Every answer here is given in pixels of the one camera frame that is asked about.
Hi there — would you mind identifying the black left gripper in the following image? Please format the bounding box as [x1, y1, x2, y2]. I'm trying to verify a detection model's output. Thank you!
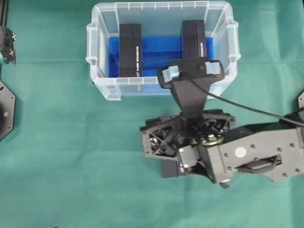
[0, 26, 16, 65]

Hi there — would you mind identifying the green table cloth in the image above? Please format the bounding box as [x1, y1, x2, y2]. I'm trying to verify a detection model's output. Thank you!
[0, 0, 304, 228]

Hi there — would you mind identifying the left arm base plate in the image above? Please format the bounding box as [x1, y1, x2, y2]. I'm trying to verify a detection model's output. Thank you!
[0, 81, 16, 140]

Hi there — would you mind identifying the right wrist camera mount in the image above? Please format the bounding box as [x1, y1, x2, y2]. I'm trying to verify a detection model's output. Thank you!
[157, 57, 225, 119]

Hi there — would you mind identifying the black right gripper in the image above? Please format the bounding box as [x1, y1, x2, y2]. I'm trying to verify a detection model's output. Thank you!
[140, 109, 236, 160]

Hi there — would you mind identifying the black box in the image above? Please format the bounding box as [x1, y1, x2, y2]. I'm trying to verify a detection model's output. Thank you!
[181, 20, 208, 58]
[145, 115, 190, 179]
[119, 24, 143, 77]

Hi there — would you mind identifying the blue foam case liner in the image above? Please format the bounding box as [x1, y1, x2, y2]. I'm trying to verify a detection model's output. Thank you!
[107, 36, 223, 97]

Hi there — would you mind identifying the clear plastic storage case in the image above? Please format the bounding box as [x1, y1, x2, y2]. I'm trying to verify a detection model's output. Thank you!
[86, 0, 241, 101]

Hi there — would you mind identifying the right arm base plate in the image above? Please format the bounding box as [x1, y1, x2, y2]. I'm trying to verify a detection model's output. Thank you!
[298, 91, 304, 109]

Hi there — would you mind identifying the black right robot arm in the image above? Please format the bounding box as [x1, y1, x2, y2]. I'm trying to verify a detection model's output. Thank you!
[140, 109, 304, 188]

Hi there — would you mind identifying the black camera cable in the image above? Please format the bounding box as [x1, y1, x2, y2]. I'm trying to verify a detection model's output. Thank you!
[180, 70, 304, 128]

